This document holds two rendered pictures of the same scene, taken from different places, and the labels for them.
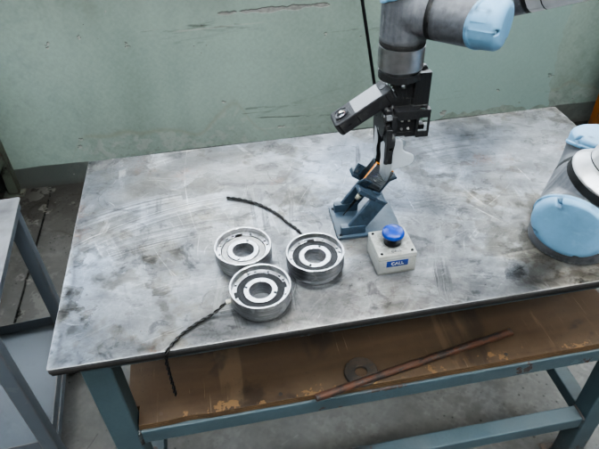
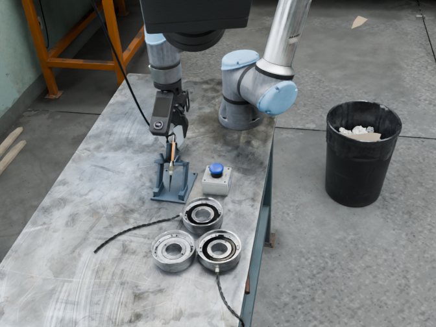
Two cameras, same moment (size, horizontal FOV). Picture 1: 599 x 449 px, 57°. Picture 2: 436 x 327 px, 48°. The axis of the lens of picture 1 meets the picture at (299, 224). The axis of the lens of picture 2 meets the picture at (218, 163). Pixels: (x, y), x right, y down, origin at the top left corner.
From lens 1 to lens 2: 0.89 m
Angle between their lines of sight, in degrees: 51
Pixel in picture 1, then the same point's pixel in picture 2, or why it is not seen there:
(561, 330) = not seen: hidden behind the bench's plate
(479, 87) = not seen: outside the picture
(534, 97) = (8, 95)
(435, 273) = (239, 172)
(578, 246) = (288, 103)
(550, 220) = (276, 100)
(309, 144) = (65, 188)
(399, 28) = (174, 52)
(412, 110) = (183, 97)
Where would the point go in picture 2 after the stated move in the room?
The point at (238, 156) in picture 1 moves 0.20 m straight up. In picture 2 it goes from (41, 233) to (18, 174)
